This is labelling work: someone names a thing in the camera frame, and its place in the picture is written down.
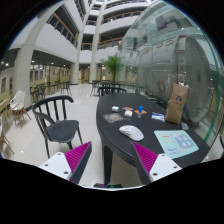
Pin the blue white tissue packet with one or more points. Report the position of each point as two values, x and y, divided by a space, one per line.
157 116

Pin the white eraser block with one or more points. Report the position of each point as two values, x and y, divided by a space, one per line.
128 113

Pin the green potted palm plant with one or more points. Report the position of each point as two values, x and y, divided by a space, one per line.
113 64

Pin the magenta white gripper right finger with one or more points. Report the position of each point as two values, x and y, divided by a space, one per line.
152 166

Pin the white lattice chair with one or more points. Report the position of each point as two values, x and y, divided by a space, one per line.
17 105

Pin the black wooden chair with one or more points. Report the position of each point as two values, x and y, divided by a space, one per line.
51 117

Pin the orange flat card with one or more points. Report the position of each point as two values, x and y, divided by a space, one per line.
143 112

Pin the small white box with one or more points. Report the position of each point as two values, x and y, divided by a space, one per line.
115 108

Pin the clear plastic snack bag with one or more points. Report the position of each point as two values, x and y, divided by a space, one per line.
113 117

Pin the brown paper bag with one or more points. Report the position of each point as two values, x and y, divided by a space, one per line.
177 100

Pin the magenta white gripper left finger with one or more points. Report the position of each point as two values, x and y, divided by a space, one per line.
70 165

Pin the blue cap small bottle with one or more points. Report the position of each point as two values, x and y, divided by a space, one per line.
140 109

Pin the black oval table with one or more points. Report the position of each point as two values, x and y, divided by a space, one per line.
124 118

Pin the white computer mouse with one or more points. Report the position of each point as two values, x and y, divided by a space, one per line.
132 132

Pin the light blue mouse pad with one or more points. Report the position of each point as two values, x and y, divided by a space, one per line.
176 143

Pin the brown flat card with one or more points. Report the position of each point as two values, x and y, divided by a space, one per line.
127 108

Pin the black chair behind table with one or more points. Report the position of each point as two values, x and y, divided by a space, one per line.
109 89

